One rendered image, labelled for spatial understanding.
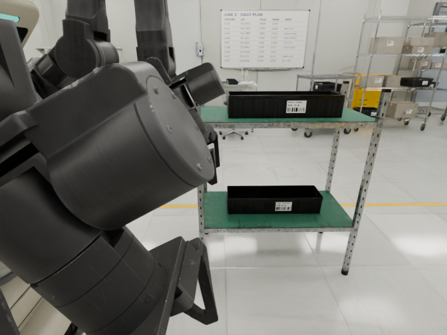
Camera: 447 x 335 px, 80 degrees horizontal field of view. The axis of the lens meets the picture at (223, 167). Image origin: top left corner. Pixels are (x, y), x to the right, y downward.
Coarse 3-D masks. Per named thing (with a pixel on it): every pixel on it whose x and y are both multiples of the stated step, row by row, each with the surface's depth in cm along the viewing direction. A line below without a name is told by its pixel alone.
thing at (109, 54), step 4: (96, 40) 50; (100, 40) 52; (100, 44) 50; (104, 44) 52; (108, 44) 54; (104, 48) 51; (108, 48) 52; (52, 52) 50; (104, 52) 50; (108, 52) 52; (112, 52) 54; (52, 56) 50; (104, 56) 50; (108, 56) 52; (112, 56) 53; (108, 60) 52; (112, 60) 53
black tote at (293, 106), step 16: (240, 96) 129; (256, 96) 129; (272, 96) 129; (288, 96) 130; (304, 96) 130; (320, 96) 130; (336, 96) 130; (240, 112) 132; (256, 112) 132; (272, 112) 132; (288, 112) 133; (304, 112) 133; (320, 112) 133; (336, 112) 133
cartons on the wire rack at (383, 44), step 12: (384, 48) 429; (396, 48) 428; (408, 48) 438; (420, 48) 431; (432, 48) 433; (360, 84) 468; (372, 84) 453; (384, 84) 457; (396, 84) 453; (396, 108) 466; (408, 108) 468
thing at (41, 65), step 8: (48, 56) 49; (32, 64) 50; (40, 64) 50; (48, 64) 49; (56, 64) 50; (32, 72) 49; (40, 72) 50; (48, 72) 50; (56, 72) 50; (40, 80) 50; (48, 80) 51; (56, 80) 51; (64, 80) 51; (72, 80) 53; (48, 88) 51; (56, 88) 51; (48, 96) 52
